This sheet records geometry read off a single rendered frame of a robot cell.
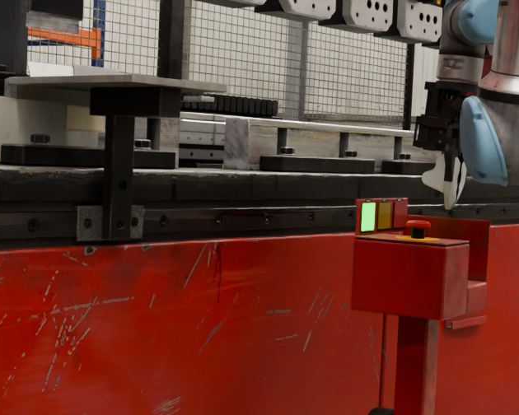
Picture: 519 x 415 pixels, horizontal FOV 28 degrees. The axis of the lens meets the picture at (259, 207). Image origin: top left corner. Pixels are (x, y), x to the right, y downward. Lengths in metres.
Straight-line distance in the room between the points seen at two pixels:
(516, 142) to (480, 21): 0.30
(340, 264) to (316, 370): 0.20
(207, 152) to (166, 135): 0.46
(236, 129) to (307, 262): 0.28
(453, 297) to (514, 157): 0.35
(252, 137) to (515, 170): 0.63
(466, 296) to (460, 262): 0.07
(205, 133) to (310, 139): 0.26
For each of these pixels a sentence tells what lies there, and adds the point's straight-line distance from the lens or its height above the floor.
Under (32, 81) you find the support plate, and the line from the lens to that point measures 1.49.
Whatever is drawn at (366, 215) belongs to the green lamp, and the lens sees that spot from 1.70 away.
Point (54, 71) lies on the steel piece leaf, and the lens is 1.62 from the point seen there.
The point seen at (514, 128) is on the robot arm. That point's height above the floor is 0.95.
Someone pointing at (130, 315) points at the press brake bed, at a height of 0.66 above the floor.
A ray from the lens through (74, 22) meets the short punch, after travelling 1.64.
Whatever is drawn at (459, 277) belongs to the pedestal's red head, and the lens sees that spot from 1.68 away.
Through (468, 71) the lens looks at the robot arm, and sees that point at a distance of 1.74.
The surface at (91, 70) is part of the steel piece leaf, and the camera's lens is 1.53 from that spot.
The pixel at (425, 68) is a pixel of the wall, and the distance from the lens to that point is 9.36.
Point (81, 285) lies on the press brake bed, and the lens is 1.47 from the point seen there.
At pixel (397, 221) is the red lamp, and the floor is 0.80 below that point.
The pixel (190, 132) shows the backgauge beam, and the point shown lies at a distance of 2.14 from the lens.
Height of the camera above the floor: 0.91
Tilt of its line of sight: 3 degrees down
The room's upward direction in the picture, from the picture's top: 3 degrees clockwise
